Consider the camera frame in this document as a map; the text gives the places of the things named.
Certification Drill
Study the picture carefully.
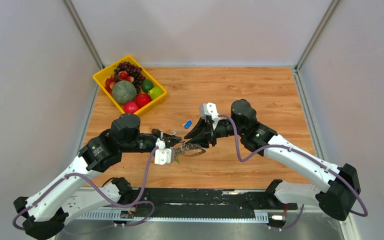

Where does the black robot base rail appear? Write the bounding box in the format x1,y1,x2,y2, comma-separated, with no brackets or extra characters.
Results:
130,188,298,219

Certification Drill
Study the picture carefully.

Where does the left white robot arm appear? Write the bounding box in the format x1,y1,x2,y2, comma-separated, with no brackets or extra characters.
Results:
12,113,182,240

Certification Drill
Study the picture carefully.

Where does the yellow plastic fruit tray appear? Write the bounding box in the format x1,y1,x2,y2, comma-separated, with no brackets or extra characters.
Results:
93,55,168,116

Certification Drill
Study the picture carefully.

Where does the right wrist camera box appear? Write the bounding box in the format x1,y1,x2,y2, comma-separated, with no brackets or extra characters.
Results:
199,102,221,130

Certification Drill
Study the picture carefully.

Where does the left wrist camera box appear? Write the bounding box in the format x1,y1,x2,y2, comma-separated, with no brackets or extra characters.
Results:
154,138,175,165

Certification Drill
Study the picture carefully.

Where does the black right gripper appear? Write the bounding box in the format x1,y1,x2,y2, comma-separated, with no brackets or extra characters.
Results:
184,117,245,149

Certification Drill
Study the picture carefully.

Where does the aluminium frame post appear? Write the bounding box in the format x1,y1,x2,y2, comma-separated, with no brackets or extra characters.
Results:
294,0,342,72
62,0,105,69

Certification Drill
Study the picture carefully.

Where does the dark purple grape bunch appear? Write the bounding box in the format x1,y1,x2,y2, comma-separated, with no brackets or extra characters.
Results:
113,61,146,94

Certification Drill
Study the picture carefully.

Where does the right aluminium frame post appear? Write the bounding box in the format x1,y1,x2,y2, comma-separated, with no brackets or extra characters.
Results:
294,0,342,72

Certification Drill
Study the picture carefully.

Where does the red apple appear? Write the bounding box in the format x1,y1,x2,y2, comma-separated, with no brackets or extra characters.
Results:
123,101,140,114
135,93,152,108

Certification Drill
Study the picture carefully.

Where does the silver keyring bunch with keys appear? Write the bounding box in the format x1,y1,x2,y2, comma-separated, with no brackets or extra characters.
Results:
174,142,206,164

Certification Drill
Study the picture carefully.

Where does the silver key with blue tag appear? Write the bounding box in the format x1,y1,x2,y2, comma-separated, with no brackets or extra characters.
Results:
182,119,193,129

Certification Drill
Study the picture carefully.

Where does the green netted melon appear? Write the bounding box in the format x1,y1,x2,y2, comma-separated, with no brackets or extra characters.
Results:
112,80,138,105

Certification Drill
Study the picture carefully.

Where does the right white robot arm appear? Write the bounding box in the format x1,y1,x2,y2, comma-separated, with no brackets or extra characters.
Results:
185,99,368,221

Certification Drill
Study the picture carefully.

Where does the dark green lime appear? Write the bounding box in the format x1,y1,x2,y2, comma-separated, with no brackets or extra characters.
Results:
141,79,154,93

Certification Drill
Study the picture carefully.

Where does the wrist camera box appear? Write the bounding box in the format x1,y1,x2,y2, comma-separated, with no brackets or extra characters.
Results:
154,138,175,165
199,102,221,130

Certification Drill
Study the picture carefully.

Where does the red-yellow peach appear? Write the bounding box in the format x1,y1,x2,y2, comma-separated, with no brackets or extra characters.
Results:
125,75,135,83

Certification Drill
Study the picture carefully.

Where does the left aluminium frame post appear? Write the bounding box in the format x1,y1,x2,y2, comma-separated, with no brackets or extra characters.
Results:
62,0,105,69

